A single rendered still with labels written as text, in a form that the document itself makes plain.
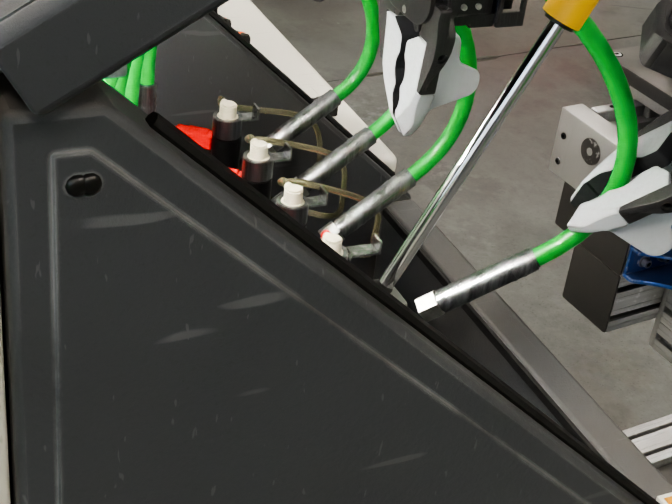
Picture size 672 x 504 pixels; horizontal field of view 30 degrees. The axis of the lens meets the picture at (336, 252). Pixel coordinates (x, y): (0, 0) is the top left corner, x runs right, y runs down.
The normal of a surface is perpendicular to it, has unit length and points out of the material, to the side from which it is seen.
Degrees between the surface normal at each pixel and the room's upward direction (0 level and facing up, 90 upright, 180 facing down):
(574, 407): 0
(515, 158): 1
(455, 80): 93
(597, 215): 83
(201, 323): 90
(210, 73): 90
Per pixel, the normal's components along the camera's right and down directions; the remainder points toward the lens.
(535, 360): 0.11, -0.84
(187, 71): 0.41, 0.53
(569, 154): -0.86, 0.19
